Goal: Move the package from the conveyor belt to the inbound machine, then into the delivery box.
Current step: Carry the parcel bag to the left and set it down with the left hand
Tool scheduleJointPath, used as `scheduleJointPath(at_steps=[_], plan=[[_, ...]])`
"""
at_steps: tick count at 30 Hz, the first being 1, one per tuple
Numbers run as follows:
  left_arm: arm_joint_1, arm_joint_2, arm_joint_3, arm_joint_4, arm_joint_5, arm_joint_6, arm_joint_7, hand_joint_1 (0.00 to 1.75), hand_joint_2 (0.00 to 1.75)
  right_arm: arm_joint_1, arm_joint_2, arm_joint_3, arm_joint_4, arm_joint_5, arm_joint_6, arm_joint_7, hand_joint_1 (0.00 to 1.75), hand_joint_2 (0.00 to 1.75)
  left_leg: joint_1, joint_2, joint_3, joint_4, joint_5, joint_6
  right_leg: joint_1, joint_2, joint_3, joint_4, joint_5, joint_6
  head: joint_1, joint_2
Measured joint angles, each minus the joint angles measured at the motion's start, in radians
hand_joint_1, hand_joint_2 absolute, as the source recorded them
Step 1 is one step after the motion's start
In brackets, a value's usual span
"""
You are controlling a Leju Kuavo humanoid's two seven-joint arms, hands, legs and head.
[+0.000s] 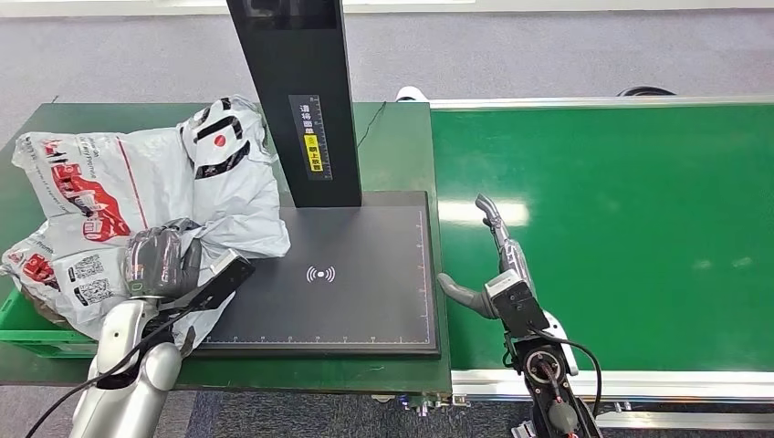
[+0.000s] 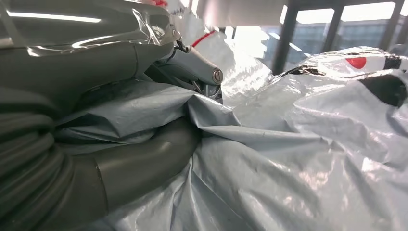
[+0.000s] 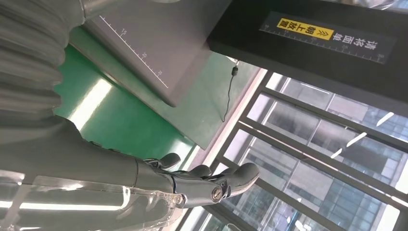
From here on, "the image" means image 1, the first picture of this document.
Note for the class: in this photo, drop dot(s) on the dark green table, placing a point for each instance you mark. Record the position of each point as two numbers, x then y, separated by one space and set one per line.
393 151

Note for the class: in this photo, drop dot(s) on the ruler label with yellow sticker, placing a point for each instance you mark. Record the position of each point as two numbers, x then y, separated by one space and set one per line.
311 139

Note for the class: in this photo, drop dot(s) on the green conveyor belt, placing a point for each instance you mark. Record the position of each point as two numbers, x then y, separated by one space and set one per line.
665 211

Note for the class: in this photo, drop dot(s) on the white package with red print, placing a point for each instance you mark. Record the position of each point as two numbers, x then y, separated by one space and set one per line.
30 266

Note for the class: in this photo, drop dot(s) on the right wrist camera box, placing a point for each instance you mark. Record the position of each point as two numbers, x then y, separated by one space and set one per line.
520 305

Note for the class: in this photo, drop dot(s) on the large white poly mailer package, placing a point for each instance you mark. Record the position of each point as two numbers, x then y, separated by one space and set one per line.
230 199

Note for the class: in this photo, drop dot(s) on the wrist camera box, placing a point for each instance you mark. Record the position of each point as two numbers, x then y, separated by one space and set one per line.
520 305
224 278

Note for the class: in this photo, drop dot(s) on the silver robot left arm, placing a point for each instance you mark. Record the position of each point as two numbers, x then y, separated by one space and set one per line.
121 375

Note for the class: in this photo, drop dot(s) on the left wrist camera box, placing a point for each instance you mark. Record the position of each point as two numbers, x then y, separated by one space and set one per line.
224 278

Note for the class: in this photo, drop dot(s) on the metal connector bracket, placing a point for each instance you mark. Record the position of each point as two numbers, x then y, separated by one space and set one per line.
429 402

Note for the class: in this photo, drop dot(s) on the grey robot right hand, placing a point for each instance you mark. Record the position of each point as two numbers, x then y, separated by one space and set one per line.
514 260

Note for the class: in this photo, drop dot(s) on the green plastic crate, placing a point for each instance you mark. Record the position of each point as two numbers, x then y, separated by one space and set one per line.
36 338

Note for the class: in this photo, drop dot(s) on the black scanner column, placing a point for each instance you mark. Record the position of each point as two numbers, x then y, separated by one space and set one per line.
302 60

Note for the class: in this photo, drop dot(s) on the white rounded object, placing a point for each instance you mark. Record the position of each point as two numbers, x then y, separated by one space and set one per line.
411 93

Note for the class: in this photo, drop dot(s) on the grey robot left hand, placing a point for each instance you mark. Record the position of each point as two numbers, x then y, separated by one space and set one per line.
160 263

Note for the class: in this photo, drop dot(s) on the black scanner base plate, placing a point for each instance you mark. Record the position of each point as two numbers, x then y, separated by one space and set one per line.
363 302

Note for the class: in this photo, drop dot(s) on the black curved object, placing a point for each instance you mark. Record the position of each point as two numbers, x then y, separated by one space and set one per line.
646 91

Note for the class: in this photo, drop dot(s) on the white package with QR codes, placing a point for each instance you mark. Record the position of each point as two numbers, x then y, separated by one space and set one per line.
90 281

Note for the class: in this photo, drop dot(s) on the aluminium conveyor frame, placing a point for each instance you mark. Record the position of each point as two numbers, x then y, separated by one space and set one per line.
665 387

